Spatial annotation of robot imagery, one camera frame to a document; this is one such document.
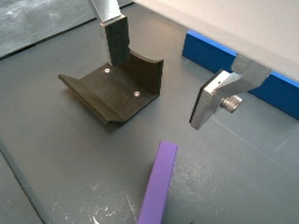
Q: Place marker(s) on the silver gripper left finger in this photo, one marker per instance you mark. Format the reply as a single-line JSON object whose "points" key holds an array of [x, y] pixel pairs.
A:
{"points": [[114, 26]]}

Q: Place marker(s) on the purple double-square block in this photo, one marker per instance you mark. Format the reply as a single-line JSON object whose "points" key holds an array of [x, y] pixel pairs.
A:
{"points": [[157, 191]]}

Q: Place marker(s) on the black curved holder stand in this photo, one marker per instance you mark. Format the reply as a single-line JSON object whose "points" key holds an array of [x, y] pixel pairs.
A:
{"points": [[118, 91]]}

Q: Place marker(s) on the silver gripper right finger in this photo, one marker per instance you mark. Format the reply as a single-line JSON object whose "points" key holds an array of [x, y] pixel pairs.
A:
{"points": [[219, 91]]}

